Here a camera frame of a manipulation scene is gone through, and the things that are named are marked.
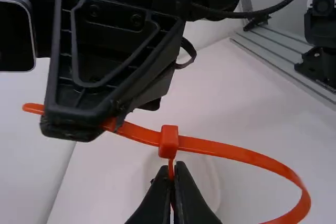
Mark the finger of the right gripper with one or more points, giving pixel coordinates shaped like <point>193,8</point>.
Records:
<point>155,87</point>

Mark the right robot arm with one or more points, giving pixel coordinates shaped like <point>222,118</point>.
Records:
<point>320,24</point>

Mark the silver rails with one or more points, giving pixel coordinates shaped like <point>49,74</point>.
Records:
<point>275,48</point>

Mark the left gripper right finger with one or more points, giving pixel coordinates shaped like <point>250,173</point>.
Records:
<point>185,197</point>

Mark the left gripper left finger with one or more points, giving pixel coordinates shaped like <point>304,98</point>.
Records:
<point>160,197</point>

